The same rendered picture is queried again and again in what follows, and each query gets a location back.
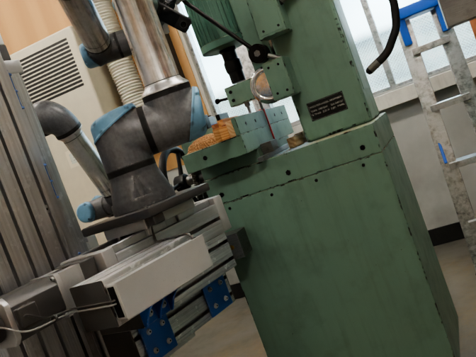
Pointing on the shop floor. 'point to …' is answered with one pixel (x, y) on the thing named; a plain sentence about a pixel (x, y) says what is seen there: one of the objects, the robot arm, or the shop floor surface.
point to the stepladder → (468, 222)
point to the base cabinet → (345, 265)
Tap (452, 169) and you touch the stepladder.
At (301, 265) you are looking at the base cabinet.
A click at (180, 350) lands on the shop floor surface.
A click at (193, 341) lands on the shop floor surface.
